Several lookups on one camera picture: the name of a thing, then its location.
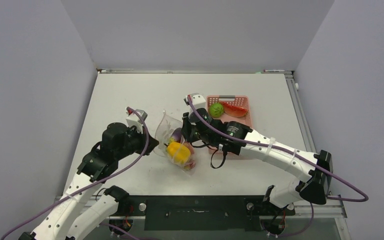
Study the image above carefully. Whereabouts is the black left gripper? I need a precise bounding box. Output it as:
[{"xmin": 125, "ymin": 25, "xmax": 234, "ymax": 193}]
[{"xmin": 115, "ymin": 124, "xmax": 159, "ymax": 160}]

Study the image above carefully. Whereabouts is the purple toy eggplant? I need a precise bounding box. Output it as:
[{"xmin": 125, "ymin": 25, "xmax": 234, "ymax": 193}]
[{"xmin": 168, "ymin": 127, "xmax": 183, "ymax": 144}]

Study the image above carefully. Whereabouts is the clear dotted zip top bag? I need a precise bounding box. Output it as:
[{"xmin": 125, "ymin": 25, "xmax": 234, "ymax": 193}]
[{"xmin": 153, "ymin": 110, "xmax": 197, "ymax": 171}]

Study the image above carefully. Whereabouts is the green toy apple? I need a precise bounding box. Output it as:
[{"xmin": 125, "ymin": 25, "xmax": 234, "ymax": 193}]
[{"xmin": 208, "ymin": 102, "xmax": 225, "ymax": 118}]

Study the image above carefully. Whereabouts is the yellow toy bell pepper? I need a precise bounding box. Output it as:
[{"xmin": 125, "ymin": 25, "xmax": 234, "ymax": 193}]
[{"xmin": 166, "ymin": 142, "xmax": 191, "ymax": 166}]

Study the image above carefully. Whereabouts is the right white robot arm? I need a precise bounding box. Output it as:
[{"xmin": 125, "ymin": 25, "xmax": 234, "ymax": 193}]
[{"xmin": 181, "ymin": 108, "xmax": 333, "ymax": 214}]

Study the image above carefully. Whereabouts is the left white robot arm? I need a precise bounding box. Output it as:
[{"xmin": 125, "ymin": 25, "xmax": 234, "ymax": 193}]
[{"xmin": 19, "ymin": 120, "xmax": 159, "ymax": 240}]

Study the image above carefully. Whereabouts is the pink perforated plastic basket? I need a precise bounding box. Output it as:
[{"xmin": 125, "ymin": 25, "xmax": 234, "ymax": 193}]
[{"xmin": 206, "ymin": 95, "xmax": 253, "ymax": 160}]

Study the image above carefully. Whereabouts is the red watermelon slice toy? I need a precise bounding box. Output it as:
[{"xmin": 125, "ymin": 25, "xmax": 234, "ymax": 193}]
[{"xmin": 220, "ymin": 101, "xmax": 249, "ymax": 118}]

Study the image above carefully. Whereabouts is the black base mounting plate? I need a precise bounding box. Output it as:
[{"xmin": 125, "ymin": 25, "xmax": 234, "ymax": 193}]
[{"xmin": 109, "ymin": 195, "xmax": 296, "ymax": 232}]

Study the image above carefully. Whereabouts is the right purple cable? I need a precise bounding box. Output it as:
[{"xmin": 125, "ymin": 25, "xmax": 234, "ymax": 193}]
[{"xmin": 186, "ymin": 96, "xmax": 369, "ymax": 203}]

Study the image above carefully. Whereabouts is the purple cable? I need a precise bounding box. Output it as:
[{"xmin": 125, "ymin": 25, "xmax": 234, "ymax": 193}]
[
  {"xmin": 0, "ymin": 106, "xmax": 150, "ymax": 240},
  {"xmin": 186, "ymin": 96, "xmax": 369, "ymax": 203}
]

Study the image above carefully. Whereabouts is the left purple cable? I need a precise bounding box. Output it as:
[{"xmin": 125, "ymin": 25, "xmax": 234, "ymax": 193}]
[{"xmin": 0, "ymin": 106, "xmax": 150, "ymax": 240}]

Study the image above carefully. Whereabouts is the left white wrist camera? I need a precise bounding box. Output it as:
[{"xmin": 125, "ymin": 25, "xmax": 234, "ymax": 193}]
[{"xmin": 125, "ymin": 107, "xmax": 148, "ymax": 134}]

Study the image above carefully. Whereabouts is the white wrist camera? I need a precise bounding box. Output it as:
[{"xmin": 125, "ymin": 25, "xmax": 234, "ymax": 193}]
[
  {"xmin": 125, "ymin": 107, "xmax": 148, "ymax": 134},
  {"xmin": 183, "ymin": 93, "xmax": 207, "ymax": 110}
]

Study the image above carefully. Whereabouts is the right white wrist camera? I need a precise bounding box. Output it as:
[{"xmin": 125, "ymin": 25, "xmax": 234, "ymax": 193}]
[{"xmin": 183, "ymin": 93, "xmax": 207, "ymax": 110}]

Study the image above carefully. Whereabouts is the black looped cable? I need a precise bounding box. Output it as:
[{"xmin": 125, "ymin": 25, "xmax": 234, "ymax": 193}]
[{"xmin": 210, "ymin": 149, "xmax": 228, "ymax": 170}]

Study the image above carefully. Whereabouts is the aluminium table edge rail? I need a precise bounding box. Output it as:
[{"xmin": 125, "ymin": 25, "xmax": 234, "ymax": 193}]
[{"xmin": 284, "ymin": 71, "xmax": 318, "ymax": 153}]

